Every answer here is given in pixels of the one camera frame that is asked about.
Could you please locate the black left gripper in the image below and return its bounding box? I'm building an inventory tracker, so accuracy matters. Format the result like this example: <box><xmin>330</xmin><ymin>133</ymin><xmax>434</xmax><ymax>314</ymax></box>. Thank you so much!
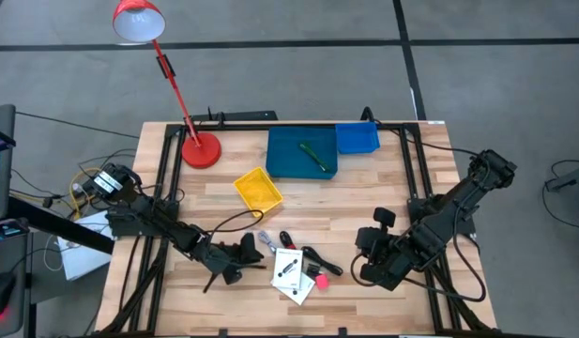
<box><xmin>194</xmin><ymin>232</ymin><xmax>267</xmax><ymax>276</ymax></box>

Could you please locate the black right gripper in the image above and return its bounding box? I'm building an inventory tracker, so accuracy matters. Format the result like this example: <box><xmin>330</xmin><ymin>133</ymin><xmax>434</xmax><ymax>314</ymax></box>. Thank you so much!
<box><xmin>355</xmin><ymin>207</ymin><xmax>405</xmax><ymax>292</ymax></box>

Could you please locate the grey cable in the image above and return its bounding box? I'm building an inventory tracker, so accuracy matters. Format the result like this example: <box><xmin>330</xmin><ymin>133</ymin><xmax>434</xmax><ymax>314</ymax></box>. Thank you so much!
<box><xmin>256</xmin><ymin>229</ymin><xmax>278</xmax><ymax>255</ymax></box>

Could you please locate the white card reader box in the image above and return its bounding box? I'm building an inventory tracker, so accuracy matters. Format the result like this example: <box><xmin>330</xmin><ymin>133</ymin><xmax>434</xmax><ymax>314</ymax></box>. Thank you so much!
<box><xmin>269</xmin><ymin>271</ymin><xmax>317</xmax><ymax>307</ymax></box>
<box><xmin>271</xmin><ymin>248</ymin><xmax>305</xmax><ymax>291</ymax></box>

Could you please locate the black cable bundle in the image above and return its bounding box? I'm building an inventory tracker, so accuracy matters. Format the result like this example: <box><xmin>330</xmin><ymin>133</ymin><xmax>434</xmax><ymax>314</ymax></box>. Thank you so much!
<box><xmin>300</xmin><ymin>245</ymin><xmax>344</xmax><ymax>278</ymax></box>

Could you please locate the green marker pen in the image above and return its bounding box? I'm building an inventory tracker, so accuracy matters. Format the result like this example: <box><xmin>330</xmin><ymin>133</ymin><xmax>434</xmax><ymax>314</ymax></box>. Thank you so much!
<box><xmin>298</xmin><ymin>141</ymin><xmax>332</xmax><ymax>174</ymax></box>

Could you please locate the yellow bin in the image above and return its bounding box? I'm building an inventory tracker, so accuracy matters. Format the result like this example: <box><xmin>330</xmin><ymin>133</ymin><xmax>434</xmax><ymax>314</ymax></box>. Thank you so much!
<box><xmin>232</xmin><ymin>165</ymin><xmax>285</xmax><ymax>219</ymax></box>

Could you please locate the large teal bin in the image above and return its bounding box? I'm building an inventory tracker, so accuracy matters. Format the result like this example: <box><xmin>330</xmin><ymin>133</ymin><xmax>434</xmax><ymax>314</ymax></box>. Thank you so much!
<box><xmin>265</xmin><ymin>125</ymin><xmax>340</xmax><ymax>181</ymax></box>

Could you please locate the small blue bin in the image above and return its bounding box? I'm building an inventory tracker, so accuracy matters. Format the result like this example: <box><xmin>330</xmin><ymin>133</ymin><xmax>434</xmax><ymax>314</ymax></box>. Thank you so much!
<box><xmin>334</xmin><ymin>121</ymin><xmax>382</xmax><ymax>156</ymax></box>

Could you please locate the red desk lamp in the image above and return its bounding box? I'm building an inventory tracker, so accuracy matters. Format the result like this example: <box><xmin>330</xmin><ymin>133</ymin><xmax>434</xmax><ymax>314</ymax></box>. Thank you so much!
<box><xmin>112</xmin><ymin>0</ymin><xmax>223</xmax><ymax>170</ymax></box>

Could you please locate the black bar with antennas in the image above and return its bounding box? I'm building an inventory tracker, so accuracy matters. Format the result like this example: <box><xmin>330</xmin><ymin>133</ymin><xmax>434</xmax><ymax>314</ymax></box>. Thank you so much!
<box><xmin>190</xmin><ymin>109</ymin><xmax>280</xmax><ymax>123</ymax></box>

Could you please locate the white paper sheet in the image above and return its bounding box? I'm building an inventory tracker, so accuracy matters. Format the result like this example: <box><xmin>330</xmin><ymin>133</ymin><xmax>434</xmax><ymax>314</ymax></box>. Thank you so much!
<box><xmin>56</xmin><ymin>209</ymin><xmax>115</xmax><ymax>282</ymax></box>

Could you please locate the black desk beam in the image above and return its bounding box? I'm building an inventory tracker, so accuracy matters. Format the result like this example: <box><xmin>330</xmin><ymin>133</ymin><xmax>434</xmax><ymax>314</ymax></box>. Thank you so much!
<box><xmin>7</xmin><ymin>195</ymin><xmax>115</xmax><ymax>255</ymax></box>

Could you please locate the grey floor stand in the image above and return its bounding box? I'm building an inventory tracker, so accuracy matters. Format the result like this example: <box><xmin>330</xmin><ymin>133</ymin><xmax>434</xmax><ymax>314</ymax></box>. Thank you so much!
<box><xmin>543</xmin><ymin>161</ymin><xmax>579</xmax><ymax>194</ymax></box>

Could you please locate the grey side desk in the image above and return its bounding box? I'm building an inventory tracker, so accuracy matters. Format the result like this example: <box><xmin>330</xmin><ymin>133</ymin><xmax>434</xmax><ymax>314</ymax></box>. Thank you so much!
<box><xmin>0</xmin><ymin>229</ymin><xmax>32</xmax><ymax>338</ymax></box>

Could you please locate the dark flat device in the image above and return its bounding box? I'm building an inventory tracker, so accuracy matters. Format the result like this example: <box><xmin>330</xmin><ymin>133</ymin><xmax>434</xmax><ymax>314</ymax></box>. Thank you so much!
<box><xmin>0</xmin><ymin>218</ymin><xmax>30</xmax><ymax>244</ymax></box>

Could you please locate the black computer mouse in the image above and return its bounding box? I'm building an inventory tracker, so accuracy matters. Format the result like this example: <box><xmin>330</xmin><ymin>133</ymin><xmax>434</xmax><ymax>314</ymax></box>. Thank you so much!
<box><xmin>0</xmin><ymin>270</ymin><xmax>17</xmax><ymax>319</ymax></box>

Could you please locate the computer monitor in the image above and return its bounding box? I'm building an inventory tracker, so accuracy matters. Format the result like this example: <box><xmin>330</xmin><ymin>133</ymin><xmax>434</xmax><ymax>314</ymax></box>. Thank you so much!
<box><xmin>0</xmin><ymin>103</ymin><xmax>17</xmax><ymax>223</ymax></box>

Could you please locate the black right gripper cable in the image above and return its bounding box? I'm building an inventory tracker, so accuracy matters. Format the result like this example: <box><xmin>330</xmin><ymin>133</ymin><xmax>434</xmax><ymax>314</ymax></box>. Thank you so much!
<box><xmin>400</xmin><ymin>220</ymin><xmax>488</xmax><ymax>303</ymax></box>

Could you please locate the black right arm feed cable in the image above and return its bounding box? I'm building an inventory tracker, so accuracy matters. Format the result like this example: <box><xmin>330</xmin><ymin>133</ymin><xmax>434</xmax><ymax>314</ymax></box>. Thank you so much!
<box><xmin>372</xmin><ymin>117</ymin><xmax>481</xmax><ymax>157</ymax></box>

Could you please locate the black aluminium frame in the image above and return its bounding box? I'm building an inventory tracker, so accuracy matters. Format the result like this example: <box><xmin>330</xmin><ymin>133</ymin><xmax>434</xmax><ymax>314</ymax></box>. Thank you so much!
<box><xmin>96</xmin><ymin>120</ymin><xmax>501</xmax><ymax>338</ymax></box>

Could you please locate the yellow cable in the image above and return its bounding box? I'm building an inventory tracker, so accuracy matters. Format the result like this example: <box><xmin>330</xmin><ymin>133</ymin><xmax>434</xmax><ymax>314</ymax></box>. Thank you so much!
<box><xmin>69</xmin><ymin>167</ymin><xmax>103</xmax><ymax>221</ymax></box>

